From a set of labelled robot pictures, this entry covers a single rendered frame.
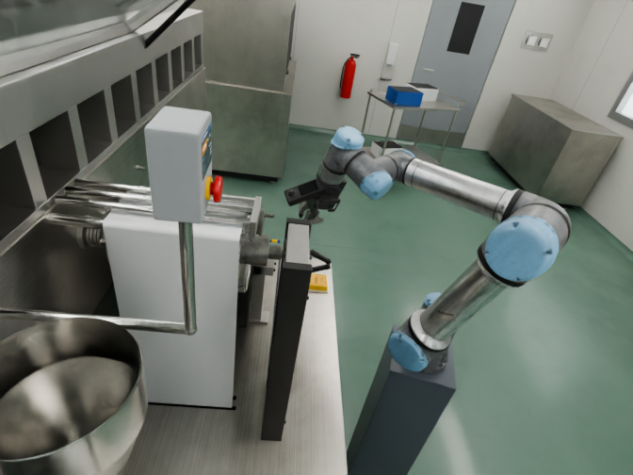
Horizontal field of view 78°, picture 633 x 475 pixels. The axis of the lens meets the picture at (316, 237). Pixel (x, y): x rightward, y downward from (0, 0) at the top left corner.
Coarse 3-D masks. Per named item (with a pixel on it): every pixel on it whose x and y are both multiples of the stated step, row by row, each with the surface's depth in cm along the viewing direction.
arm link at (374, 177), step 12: (360, 156) 96; (384, 156) 101; (348, 168) 97; (360, 168) 96; (372, 168) 95; (384, 168) 97; (396, 168) 101; (360, 180) 96; (372, 180) 94; (384, 180) 94; (372, 192) 95; (384, 192) 98
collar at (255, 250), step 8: (248, 240) 82; (256, 240) 82; (264, 240) 82; (240, 248) 81; (248, 248) 81; (256, 248) 81; (264, 248) 81; (240, 256) 81; (248, 256) 81; (256, 256) 81; (264, 256) 81; (248, 264) 84; (256, 264) 83; (264, 264) 83
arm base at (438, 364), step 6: (438, 354) 115; (444, 354) 117; (432, 360) 116; (438, 360) 116; (444, 360) 118; (432, 366) 116; (438, 366) 118; (444, 366) 118; (426, 372) 117; (432, 372) 117; (438, 372) 118
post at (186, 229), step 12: (180, 228) 44; (192, 228) 45; (180, 240) 45; (192, 240) 46; (180, 252) 46; (192, 252) 47; (192, 264) 48; (192, 276) 49; (192, 288) 50; (192, 300) 51; (192, 312) 52; (192, 324) 53
